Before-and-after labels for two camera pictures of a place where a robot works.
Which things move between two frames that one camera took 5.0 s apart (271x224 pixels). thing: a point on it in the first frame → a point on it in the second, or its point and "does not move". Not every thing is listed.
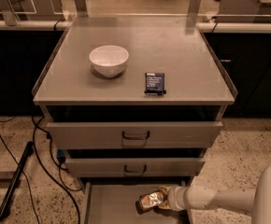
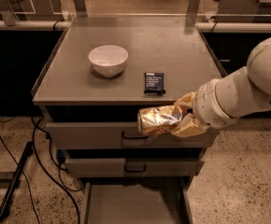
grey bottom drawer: [114, 201] does not move
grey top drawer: [133, 135] does not move
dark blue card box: [154, 84] does not move
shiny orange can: [148, 202] → [159, 119]
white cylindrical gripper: [175, 198] → [209, 105]
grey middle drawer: [134, 167] does not move
